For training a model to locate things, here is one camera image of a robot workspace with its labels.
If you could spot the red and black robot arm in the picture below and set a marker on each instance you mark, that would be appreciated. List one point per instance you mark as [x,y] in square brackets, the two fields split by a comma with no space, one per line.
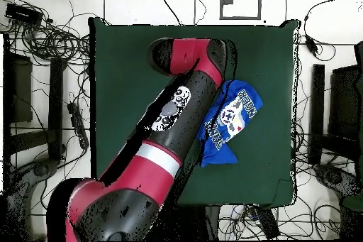
[158,145]

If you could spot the black floor stand base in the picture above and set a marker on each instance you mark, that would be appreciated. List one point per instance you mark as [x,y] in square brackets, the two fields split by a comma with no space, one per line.
[42,168]
[334,178]

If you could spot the black power strip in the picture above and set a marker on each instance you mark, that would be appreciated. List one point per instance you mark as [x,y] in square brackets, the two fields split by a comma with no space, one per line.
[266,222]
[78,125]

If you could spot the black power adapter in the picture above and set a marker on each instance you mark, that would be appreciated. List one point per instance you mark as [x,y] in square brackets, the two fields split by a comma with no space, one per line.
[311,44]

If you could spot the grey square floor frame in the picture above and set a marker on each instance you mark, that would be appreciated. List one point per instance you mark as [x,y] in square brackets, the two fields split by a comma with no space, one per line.
[259,0]

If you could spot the black electronics box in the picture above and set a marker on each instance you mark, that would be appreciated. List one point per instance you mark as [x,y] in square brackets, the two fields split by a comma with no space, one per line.
[24,13]

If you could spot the blue printed t-shirt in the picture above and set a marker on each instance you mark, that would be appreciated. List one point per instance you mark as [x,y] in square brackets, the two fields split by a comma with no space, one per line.
[241,105]

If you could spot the black metal frame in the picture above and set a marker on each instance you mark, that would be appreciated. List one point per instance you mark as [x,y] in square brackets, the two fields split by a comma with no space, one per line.
[317,97]
[56,97]

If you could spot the dark green table cloth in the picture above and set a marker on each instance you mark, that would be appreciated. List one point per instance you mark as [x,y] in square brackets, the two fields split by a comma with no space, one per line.
[255,54]

